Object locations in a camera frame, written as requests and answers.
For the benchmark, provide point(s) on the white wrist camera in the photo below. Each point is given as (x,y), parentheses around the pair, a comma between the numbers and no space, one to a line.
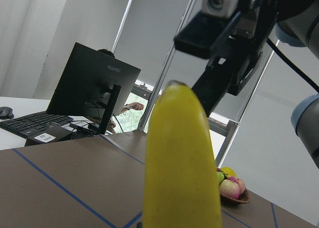
(219,8)

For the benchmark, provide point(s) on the person in white shirt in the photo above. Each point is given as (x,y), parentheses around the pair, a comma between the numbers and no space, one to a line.
(135,105)

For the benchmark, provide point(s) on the red apple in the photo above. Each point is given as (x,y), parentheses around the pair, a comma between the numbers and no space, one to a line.
(241,184)
(230,189)

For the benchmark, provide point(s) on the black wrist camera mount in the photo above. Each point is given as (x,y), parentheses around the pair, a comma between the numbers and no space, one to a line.
(229,56)

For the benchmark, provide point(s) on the aluminium frame post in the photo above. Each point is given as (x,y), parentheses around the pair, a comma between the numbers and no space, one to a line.
(154,94)

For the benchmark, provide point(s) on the black printer box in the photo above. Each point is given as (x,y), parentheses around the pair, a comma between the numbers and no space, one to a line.
(50,135)

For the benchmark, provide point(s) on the black keyboard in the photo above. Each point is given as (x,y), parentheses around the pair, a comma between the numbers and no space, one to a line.
(31,124)

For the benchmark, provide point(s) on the green pear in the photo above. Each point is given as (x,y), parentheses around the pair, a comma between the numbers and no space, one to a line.
(220,177)

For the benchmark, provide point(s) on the yellow banana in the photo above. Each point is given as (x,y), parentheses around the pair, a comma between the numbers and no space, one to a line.
(181,188)
(228,172)

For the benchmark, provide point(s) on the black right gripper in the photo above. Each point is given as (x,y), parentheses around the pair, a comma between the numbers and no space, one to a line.
(253,28)

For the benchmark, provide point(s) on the computer mouse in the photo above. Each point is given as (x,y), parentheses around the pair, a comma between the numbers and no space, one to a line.
(6,113)

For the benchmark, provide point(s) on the red apple upper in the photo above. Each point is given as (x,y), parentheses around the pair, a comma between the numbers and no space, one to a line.
(230,189)

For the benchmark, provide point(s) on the red apple lower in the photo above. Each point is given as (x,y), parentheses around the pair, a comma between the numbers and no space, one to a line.
(241,184)

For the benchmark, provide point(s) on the black monitor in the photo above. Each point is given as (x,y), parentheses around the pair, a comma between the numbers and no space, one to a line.
(93,84)

